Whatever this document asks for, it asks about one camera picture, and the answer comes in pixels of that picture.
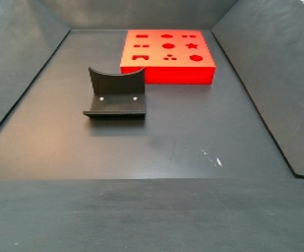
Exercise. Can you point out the black curved holder stand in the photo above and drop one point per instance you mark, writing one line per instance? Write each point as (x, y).
(119, 94)

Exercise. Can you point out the red shape sorter block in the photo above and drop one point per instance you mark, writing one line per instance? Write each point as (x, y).
(173, 55)

